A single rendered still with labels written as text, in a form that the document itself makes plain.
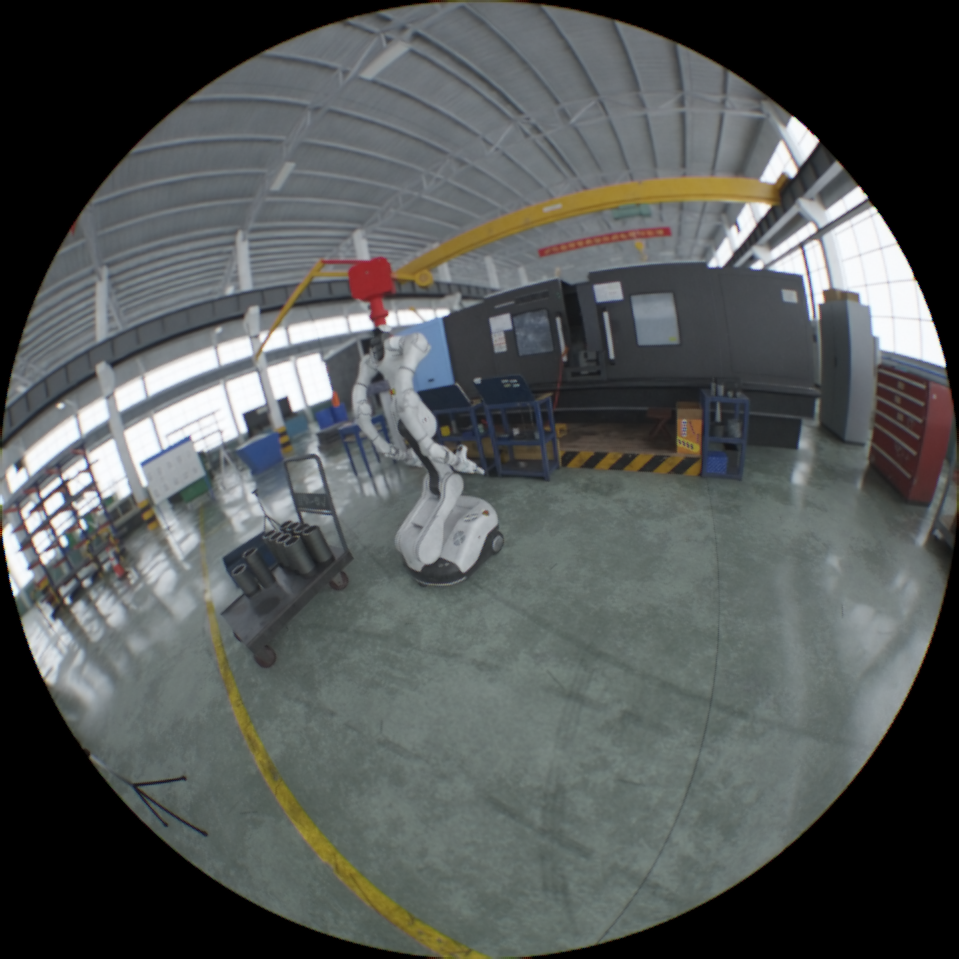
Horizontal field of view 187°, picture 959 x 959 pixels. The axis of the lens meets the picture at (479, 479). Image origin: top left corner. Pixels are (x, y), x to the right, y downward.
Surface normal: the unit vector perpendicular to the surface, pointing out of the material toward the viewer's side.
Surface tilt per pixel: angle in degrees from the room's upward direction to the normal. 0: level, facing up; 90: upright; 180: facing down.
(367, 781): 0
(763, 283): 86
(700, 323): 86
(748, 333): 86
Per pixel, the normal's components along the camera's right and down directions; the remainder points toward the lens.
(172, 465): 0.88, 0.01
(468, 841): -0.21, -0.90
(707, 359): -0.57, 0.38
